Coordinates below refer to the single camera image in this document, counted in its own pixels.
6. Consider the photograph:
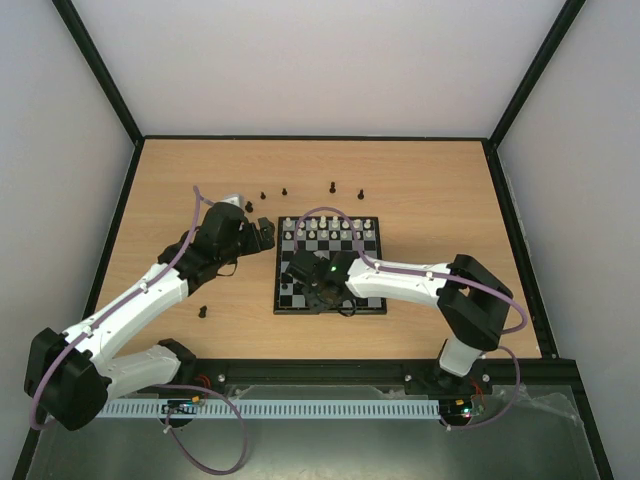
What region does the black folding chess board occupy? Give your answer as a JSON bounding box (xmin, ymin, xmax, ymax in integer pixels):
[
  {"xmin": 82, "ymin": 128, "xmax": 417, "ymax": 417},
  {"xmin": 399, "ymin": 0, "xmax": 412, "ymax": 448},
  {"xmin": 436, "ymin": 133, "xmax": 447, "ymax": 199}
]
[{"xmin": 273, "ymin": 215, "xmax": 387, "ymax": 317}]

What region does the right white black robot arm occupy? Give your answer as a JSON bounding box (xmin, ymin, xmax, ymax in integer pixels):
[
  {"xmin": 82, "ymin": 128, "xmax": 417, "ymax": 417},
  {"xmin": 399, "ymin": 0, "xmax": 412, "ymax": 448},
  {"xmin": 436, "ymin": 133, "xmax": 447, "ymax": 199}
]
[{"xmin": 285, "ymin": 250, "xmax": 513, "ymax": 392}]

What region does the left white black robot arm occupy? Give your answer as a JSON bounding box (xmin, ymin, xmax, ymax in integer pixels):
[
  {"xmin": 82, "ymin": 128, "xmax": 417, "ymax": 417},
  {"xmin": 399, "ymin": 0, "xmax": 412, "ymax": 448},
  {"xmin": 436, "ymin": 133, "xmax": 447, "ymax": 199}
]
[{"xmin": 24, "ymin": 194, "xmax": 275, "ymax": 431}]

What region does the light blue slotted cable duct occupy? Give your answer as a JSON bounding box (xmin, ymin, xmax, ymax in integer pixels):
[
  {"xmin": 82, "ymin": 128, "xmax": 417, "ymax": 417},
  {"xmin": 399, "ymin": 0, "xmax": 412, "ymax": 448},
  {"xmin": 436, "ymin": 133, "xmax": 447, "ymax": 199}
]
[{"xmin": 97, "ymin": 398, "xmax": 441, "ymax": 420}]

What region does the black aluminium frame rail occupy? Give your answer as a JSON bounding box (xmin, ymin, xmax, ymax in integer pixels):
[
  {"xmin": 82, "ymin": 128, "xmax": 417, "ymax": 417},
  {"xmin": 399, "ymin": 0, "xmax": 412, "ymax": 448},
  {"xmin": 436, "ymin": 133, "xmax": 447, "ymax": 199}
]
[{"xmin": 49, "ymin": 357, "xmax": 581, "ymax": 396}]

